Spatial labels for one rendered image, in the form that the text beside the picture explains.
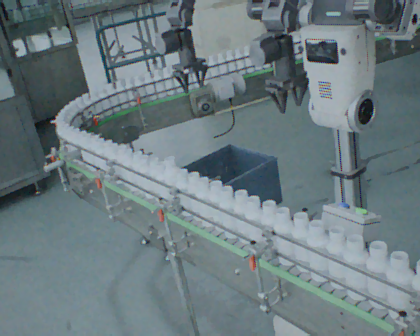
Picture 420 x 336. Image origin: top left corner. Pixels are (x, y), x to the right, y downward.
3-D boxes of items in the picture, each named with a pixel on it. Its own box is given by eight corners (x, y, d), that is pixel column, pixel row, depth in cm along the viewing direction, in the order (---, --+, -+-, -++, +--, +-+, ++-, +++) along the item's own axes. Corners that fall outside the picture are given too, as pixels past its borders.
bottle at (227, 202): (248, 233, 168) (239, 187, 162) (233, 242, 166) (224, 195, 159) (236, 227, 173) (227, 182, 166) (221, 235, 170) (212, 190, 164)
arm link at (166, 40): (190, 7, 170) (174, 9, 177) (161, 16, 164) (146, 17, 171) (198, 45, 175) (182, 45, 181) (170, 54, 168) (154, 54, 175)
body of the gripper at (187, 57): (171, 71, 180) (167, 49, 177) (195, 62, 185) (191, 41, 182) (183, 72, 175) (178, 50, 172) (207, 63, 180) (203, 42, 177)
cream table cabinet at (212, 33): (276, 79, 671) (263, -19, 623) (301, 89, 616) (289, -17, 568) (195, 103, 643) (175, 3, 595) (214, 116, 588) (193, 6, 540)
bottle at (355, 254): (377, 292, 133) (373, 236, 126) (362, 305, 130) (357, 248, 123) (356, 283, 137) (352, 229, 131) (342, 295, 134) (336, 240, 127)
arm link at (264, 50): (295, 8, 136) (271, 10, 143) (263, 20, 130) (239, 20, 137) (301, 55, 141) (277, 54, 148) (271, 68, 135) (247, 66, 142)
